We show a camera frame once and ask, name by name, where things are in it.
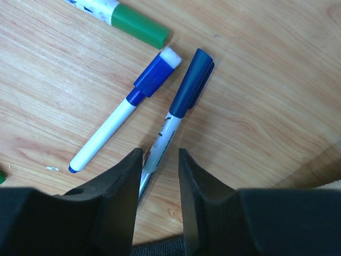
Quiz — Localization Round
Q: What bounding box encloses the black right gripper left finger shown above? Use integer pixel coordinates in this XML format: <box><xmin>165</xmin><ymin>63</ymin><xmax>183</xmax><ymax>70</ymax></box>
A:
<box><xmin>1</xmin><ymin>148</ymin><xmax>143</xmax><ymax>255</ymax></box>

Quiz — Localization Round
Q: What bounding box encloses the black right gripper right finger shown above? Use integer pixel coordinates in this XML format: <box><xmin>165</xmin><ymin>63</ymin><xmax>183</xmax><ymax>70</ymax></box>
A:
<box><xmin>178</xmin><ymin>149</ymin><xmax>340</xmax><ymax>255</ymax></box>

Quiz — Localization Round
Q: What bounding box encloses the dark blue marker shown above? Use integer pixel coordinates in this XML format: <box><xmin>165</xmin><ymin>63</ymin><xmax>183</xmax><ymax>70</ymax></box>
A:
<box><xmin>138</xmin><ymin>48</ymin><xmax>215</xmax><ymax>201</ymax></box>

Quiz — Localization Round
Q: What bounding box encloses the blue cap marker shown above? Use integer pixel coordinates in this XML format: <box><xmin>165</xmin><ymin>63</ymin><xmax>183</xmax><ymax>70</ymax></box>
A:
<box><xmin>69</xmin><ymin>46</ymin><xmax>182</xmax><ymax>173</ymax></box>

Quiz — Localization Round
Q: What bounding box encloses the green cap marker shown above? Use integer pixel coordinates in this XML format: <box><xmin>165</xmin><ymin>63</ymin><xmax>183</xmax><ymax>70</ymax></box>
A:
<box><xmin>68</xmin><ymin>0</ymin><xmax>169</xmax><ymax>50</ymax></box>

